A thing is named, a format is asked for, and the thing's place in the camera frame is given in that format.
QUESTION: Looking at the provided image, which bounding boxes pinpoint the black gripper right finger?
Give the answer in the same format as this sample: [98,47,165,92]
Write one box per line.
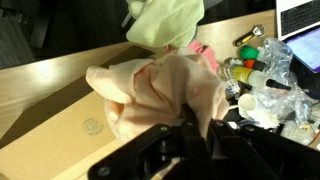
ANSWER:
[206,118,320,180]

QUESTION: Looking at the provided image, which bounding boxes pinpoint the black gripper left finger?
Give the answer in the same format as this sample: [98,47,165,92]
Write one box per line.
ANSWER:
[88,103,214,180]

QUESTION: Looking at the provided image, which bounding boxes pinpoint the light pink cloth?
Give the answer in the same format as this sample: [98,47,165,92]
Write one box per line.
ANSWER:
[85,47,231,144]

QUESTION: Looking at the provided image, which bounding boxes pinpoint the light green cloth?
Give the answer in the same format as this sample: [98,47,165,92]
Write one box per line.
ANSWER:
[125,0,205,49]

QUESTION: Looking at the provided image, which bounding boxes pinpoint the large cardboard box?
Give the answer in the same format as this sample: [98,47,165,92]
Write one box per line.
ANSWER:
[0,44,158,180]

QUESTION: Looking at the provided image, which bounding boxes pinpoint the white cup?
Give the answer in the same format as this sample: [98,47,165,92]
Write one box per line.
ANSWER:
[237,93,261,118]

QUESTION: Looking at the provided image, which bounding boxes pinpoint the spray bottle yellow liquid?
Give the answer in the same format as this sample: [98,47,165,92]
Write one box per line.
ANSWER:
[231,64,293,92]

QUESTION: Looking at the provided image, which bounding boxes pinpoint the small clear plastic bottle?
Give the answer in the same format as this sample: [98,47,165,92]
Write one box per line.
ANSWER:
[216,57,244,96]

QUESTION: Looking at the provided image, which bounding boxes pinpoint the small orange toy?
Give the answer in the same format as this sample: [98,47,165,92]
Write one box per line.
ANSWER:
[243,59,267,72]

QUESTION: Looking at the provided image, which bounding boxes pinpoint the clear plastic bag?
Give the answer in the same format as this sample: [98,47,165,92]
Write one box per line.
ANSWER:
[258,37,320,148]

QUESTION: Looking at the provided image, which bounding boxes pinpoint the green ball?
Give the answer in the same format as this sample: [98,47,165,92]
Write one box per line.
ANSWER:
[239,44,260,61]

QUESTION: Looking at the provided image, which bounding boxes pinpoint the bright pink cloth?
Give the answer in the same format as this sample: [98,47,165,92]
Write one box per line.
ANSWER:
[164,39,221,73]

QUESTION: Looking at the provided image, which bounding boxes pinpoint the silver laptop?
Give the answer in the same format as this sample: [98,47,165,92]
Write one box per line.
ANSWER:
[275,0,320,74]

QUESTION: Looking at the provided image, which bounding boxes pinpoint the yellow handled adjustable wrench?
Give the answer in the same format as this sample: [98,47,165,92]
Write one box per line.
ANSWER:
[232,24,266,48]

